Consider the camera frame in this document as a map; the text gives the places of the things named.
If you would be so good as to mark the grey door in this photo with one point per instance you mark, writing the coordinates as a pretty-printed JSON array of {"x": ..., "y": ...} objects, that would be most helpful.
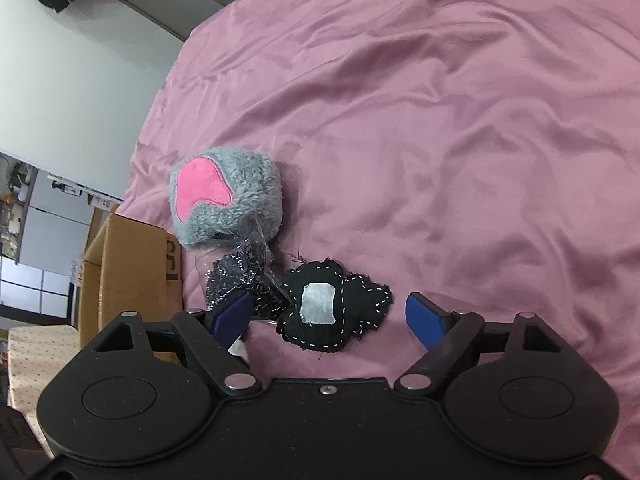
[{"x": 165, "y": 0}]

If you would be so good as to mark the brown cardboard box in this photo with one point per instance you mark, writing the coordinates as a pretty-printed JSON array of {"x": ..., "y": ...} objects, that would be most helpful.
[{"x": 130, "y": 270}]

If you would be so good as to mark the small white soft item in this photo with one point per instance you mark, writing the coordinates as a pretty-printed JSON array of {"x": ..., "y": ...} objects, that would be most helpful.
[{"x": 239, "y": 350}]

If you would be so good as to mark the grey plush toy pink patch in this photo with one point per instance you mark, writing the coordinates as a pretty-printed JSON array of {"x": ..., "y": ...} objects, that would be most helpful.
[{"x": 250, "y": 185}]

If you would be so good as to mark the dotted cream tablecloth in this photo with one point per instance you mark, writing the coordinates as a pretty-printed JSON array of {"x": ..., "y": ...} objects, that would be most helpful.
[{"x": 40, "y": 355}]

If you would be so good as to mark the black felt patch white stitching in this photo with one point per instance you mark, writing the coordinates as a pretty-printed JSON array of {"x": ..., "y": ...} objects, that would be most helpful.
[{"x": 360, "y": 300}]

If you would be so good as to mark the black glittery cloth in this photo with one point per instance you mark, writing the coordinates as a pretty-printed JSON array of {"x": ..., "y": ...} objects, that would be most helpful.
[{"x": 225, "y": 275}]

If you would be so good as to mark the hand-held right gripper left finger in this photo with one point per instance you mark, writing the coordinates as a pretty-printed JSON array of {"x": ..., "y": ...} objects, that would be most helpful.
[{"x": 232, "y": 317}]

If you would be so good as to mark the white kitchen cabinet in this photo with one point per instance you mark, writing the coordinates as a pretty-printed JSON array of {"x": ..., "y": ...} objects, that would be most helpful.
[{"x": 50, "y": 230}]

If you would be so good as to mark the pink bedsheet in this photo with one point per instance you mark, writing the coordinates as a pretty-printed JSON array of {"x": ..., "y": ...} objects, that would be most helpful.
[{"x": 450, "y": 160}]

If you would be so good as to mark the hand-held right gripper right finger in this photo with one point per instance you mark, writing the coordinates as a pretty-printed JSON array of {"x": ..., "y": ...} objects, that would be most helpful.
[{"x": 425, "y": 322}]

